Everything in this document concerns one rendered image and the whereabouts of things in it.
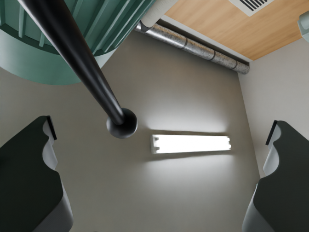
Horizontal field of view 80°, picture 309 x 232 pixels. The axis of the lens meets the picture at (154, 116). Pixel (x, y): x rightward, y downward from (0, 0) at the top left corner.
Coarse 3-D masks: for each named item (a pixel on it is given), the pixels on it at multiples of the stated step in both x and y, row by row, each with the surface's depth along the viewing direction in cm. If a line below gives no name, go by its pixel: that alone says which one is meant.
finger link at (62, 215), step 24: (48, 120) 10; (24, 144) 8; (48, 144) 9; (0, 168) 7; (24, 168) 7; (48, 168) 7; (0, 192) 6; (24, 192) 6; (48, 192) 6; (0, 216) 5; (24, 216) 5; (48, 216) 6; (72, 216) 7
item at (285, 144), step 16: (272, 128) 10; (288, 128) 9; (272, 144) 10; (288, 144) 8; (304, 144) 8; (272, 160) 8; (288, 160) 7; (304, 160) 7; (272, 176) 7; (288, 176) 7; (304, 176) 7; (256, 192) 6; (272, 192) 6; (288, 192) 6; (304, 192) 6; (256, 208) 6; (272, 208) 6; (288, 208) 6; (304, 208) 6; (256, 224) 6; (272, 224) 5; (288, 224) 5; (304, 224) 5
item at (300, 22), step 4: (308, 12) 162; (300, 16) 167; (304, 16) 164; (308, 16) 161; (300, 20) 166; (304, 20) 164; (308, 20) 162; (300, 24) 177; (304, 24) 165; (308, 24) 164; (300, 28) 177; (304, 28) 168; (308, 28) 172; (304, 32) 174; (308, 32) 172; (304, 36) 176; (308, 36) 176; (308, 40) 182
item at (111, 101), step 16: (32, 0) 6; (48, 0) 6; (32, 16) 7; (48, 16) 7; (64, 16) 7; (48, 32) 7; (64, 32) 8; (80, 32) 8; (64, 48) 8; (80, 48) 9; (80, 64) 9; (96, 64) 10; (80, 80) 11; (96, 80) 11; (96, 96) 13; (112, 96) 14; (112, 112) 16; (128, 112) 20; (112, 128) 20; (128, 128) 20
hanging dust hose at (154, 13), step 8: (160, 0) 161; (168, 0) 159; (176, 0) 158; (152, 8) 170; (160, 8) 166; (168, 8) 166; (144, 16) 179; (152, 16) 175; (160, 16) 175; (144, 24) 184; (152, 24) 186
